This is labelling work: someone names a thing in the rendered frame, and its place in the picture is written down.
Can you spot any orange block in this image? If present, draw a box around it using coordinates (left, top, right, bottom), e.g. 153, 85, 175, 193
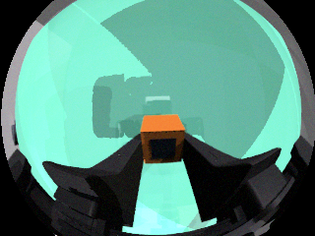
141, 115, 185, 164

